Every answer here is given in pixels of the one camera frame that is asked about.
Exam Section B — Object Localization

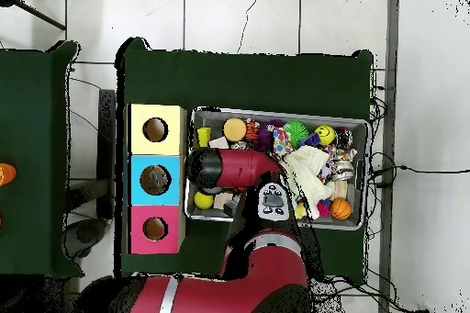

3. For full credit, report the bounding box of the wooden box with three holes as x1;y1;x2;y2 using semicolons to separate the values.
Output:
127;103;188;255

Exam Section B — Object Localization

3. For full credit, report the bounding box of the clear mesh bin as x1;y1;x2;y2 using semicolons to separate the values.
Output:
185;109;371;232

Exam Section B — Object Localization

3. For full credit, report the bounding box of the polka dot cloth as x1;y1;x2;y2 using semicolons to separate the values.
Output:
271;128;295;159

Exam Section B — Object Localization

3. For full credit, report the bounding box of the plain yellow ball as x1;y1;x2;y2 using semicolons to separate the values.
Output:
194;191;215;211

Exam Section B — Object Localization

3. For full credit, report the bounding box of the green spiky ball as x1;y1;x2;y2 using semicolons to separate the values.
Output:
285;120;311;145

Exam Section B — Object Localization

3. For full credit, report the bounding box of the cream knitted cloth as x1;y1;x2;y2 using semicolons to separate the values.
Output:
285;145;338;211

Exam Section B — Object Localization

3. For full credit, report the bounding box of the yellow smiley ball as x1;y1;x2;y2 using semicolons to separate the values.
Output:
315;125;338;147

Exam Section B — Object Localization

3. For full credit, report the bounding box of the small orange basketball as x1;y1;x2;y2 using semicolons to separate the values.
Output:
329;197;353;222

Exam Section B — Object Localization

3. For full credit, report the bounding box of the green cloth side table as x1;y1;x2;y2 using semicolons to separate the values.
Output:
0;40;81;277

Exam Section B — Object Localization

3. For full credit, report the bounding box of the small orange object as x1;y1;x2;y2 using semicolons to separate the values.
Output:
0;163;17;187

